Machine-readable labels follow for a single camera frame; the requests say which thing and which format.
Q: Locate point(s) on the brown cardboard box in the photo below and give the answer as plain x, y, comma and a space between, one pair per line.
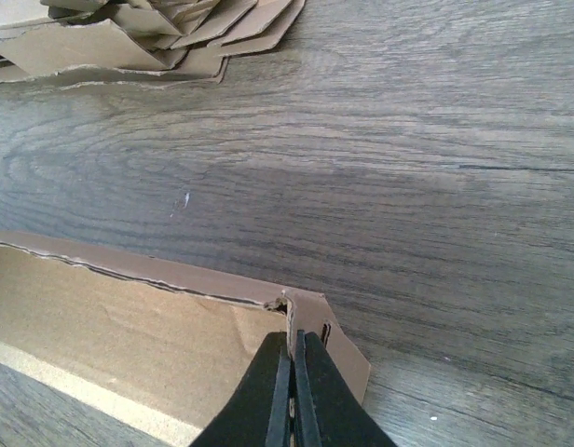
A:
158, 345

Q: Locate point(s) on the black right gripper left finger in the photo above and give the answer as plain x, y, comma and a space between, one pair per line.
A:
258, 412

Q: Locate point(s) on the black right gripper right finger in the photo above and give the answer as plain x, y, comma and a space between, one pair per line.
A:
325, 411

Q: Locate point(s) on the stack of flat cardboard boxes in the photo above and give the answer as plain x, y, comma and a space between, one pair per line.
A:
88, 42

